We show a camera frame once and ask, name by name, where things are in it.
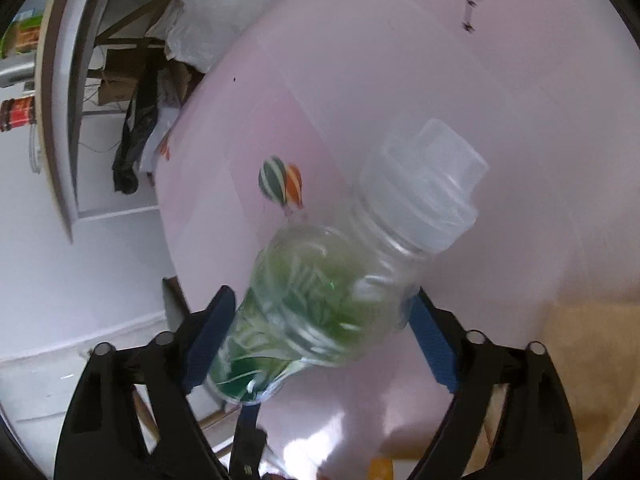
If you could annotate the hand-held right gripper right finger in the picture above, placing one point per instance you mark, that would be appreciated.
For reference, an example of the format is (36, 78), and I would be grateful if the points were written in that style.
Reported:
(435, 345)

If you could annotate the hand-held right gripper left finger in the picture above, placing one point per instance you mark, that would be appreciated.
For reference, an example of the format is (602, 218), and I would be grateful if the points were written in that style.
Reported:
(210, 340)

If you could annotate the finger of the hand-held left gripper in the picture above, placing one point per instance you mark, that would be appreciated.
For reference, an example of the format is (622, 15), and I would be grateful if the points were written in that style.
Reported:
(247, 445)

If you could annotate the clear green-label plastic bottle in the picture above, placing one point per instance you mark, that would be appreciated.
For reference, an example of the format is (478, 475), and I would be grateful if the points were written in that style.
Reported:
(310, 280)

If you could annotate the tan paper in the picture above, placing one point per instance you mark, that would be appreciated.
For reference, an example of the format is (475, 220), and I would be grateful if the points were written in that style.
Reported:
(585, 360)

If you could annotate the clear glass container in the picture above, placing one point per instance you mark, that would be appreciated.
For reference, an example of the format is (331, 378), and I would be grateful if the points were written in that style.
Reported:
(34, 152)

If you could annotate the white side table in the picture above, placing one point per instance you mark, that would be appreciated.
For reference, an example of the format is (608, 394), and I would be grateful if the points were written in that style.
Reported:
(60, 110)

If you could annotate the flat brown cardboard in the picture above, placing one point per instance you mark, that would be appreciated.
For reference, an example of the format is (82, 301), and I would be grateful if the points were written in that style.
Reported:
(120, 75)

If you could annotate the pink balloon print tablecloth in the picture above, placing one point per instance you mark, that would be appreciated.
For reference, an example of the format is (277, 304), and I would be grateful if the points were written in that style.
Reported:
(400, 60)

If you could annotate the red label jar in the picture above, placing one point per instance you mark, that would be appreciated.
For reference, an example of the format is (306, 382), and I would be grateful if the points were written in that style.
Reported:
(17, 114)

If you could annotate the large white plastic bag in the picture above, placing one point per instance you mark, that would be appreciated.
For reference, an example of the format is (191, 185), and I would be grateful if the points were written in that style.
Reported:
(220, 10)

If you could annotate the steel cooking pot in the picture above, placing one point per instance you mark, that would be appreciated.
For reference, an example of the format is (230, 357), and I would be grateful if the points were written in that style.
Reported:
(15, 72)

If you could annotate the yellow green jar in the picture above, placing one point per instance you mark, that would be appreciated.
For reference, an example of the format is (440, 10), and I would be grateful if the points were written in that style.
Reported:
(22, 32)

